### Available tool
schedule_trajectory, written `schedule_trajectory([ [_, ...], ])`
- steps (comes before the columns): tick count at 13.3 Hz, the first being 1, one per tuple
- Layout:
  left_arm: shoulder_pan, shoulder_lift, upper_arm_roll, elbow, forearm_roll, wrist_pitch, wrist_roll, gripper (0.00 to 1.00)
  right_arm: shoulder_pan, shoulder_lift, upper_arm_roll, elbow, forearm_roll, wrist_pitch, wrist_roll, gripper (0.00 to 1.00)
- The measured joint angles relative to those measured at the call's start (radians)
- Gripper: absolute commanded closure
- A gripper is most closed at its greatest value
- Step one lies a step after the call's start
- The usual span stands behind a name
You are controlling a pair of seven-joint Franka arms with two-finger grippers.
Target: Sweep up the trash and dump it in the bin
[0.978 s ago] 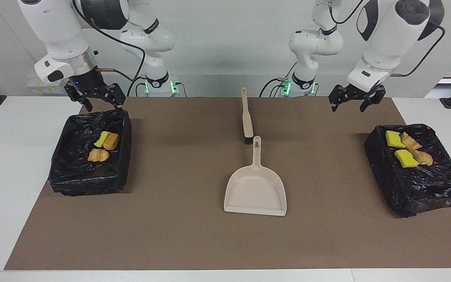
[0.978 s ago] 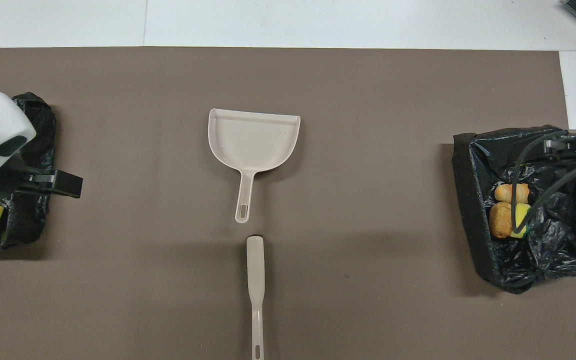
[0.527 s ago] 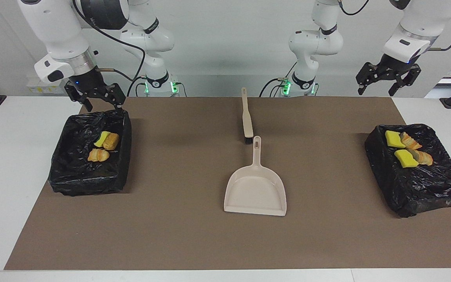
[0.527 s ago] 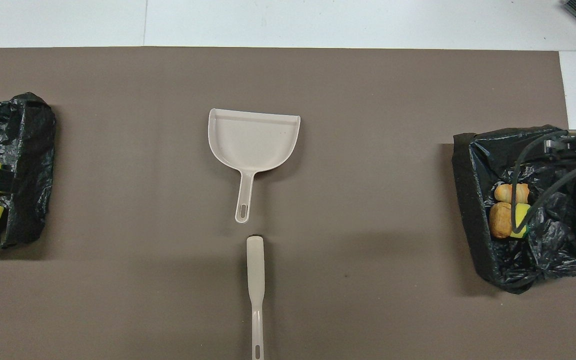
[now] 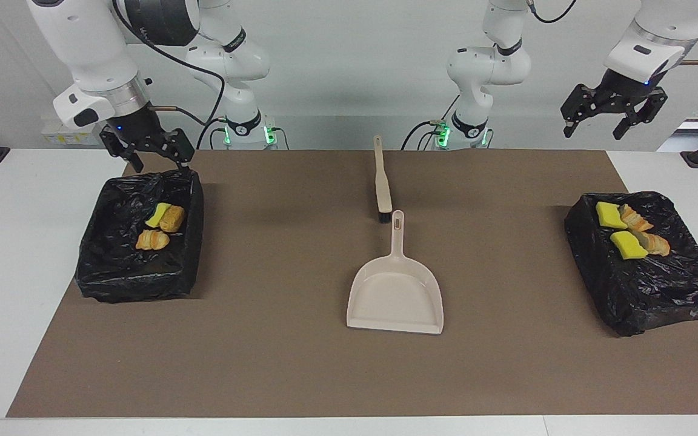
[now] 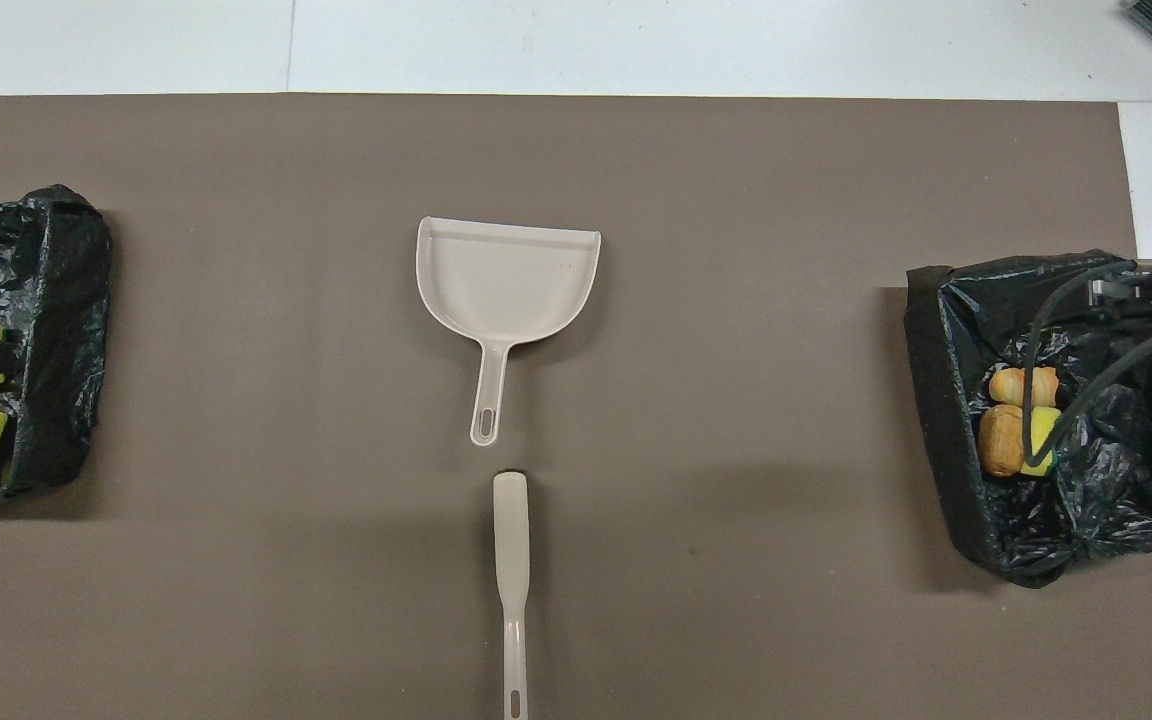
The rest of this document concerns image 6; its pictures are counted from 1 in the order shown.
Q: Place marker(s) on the black bag lined bin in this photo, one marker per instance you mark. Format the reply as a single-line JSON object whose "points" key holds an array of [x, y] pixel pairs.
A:
{"points": [[56, 300], [1116, 500]]}

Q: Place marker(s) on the beige hand brush black bristles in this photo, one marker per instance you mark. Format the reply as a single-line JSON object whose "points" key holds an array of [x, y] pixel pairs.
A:
{"points": [[511, 540]]}

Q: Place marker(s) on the beige plastic dustpan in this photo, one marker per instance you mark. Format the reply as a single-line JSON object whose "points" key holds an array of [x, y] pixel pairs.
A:
{"points": [[506, 280]]}

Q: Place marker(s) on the pale orange pastry piece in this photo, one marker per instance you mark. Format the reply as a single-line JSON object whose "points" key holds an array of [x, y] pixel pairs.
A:
{"points": [[1011, 385]]}

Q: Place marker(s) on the brown table mat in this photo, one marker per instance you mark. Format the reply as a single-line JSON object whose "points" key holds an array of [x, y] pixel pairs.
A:
{"points": [[636, 150]]}

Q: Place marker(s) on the brown bread roll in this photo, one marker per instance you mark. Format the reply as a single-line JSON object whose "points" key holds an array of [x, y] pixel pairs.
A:
{"points": [[1001, 442]]}

